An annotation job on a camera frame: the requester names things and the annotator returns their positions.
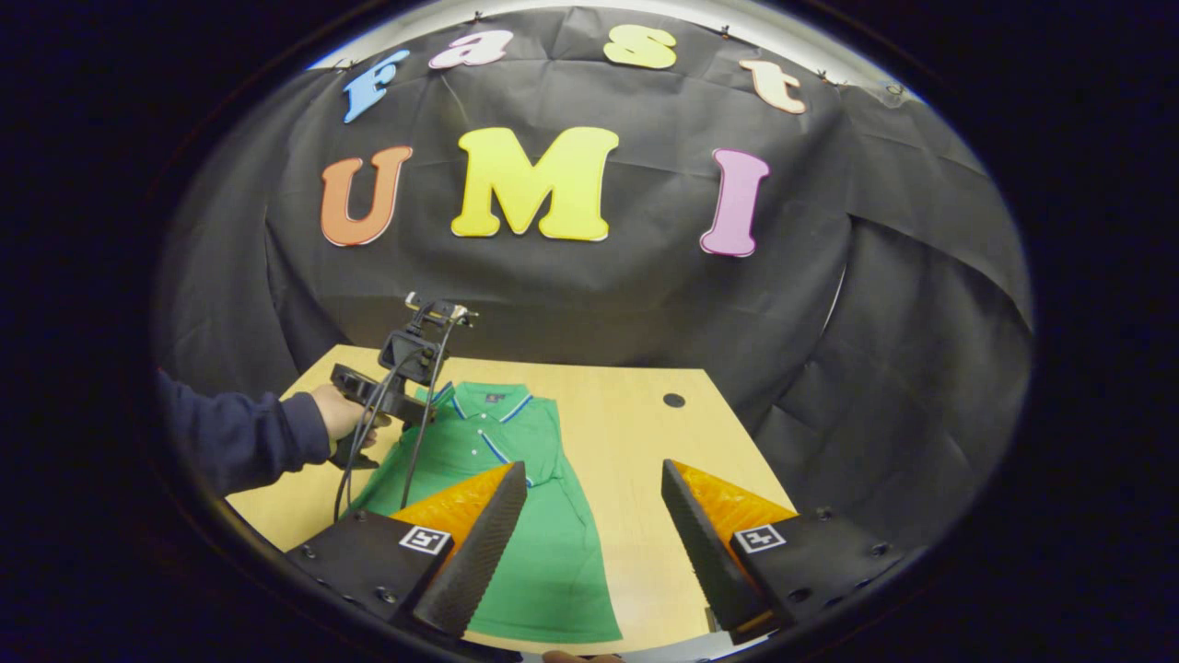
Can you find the black backdrop cloth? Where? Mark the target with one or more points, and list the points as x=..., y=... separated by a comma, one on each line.
x=599, y=295

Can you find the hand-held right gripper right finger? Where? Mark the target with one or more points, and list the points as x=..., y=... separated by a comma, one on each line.
x=705, y=552

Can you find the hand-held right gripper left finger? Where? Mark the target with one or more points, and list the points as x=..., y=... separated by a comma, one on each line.
x=479, y=562

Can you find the green T-shirt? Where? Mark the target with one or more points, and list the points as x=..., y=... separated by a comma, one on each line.
x=553, y=552

